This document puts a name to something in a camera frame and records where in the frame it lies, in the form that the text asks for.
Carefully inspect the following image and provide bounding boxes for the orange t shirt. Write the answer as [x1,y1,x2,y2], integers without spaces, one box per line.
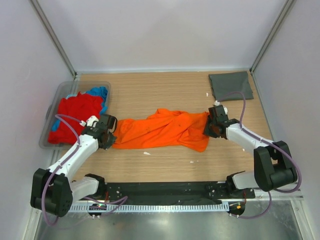
[112,108,209,153]

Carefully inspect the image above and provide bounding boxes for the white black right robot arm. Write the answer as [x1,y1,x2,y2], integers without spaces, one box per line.
[203,105,301,198]

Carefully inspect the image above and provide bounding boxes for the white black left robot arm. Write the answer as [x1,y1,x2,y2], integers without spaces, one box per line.
[30,114,118,217]

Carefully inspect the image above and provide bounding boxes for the red t shirt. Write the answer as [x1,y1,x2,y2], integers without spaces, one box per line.
[47,91,105,145]

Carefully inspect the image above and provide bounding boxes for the folded grey t shirt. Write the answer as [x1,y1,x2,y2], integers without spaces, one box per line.
[208,71,254,101]

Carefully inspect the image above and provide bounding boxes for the blue t shirt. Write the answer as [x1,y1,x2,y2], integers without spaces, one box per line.
[57,86,108,125]

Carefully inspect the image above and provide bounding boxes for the clear plastic bin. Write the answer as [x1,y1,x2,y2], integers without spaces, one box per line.
[39,81,111,150]

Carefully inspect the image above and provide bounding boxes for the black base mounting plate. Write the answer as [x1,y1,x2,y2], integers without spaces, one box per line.
[90,181,255,206]

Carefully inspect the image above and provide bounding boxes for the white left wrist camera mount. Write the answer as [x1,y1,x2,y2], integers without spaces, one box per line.
[79,115,99,127]

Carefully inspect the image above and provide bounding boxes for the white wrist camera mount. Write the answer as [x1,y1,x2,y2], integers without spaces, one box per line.
[79,115,99,127]
[213,100,228,115]

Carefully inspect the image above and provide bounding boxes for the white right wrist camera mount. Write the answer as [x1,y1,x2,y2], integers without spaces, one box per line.
[213,100,228,115]

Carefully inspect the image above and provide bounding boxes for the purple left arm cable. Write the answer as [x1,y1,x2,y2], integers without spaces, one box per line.
[41,114,128,227]

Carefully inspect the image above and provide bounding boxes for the white slotted cable duct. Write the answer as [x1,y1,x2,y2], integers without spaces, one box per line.
[68,202,229,213]

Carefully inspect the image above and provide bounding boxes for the right aluminium frame post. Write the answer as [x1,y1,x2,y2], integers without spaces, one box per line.
[249,0,296,76]

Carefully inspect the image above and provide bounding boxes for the aluminium frame post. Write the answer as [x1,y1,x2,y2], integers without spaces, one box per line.
[29,0,77,80]
[249,0,296,76]

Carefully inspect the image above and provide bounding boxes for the left aluminium frame post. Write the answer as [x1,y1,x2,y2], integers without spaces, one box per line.
[29,0,77,80]

